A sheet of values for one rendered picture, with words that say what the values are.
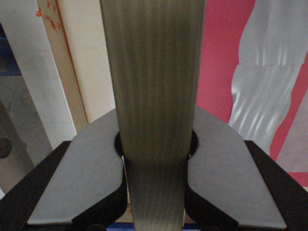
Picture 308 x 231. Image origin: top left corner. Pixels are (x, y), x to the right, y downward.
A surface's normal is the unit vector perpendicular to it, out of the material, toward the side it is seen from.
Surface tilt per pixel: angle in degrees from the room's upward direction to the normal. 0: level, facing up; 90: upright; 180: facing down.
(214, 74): 0
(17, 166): 90
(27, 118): 0
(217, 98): 0
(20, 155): 90
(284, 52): 31
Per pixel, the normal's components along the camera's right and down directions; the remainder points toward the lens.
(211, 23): -0.03, 0.51
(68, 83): 1.00, -0.01
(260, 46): -0.54, 0.55
